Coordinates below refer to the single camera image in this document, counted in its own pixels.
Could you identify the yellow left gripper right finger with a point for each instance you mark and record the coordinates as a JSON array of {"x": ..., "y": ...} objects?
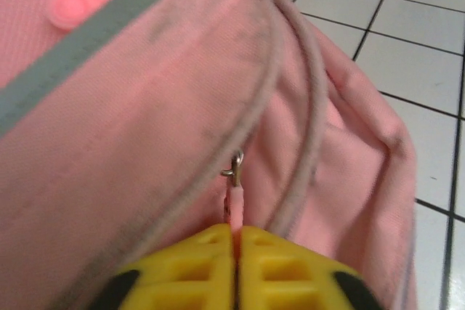
[{"x": 290, "y": 281}]

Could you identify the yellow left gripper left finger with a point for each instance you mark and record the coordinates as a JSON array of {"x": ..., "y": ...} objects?
[{"x": 181, "y": 281}]

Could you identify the pink student backpack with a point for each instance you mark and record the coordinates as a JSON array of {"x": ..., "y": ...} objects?
[{"x": 145, "y": 106}]

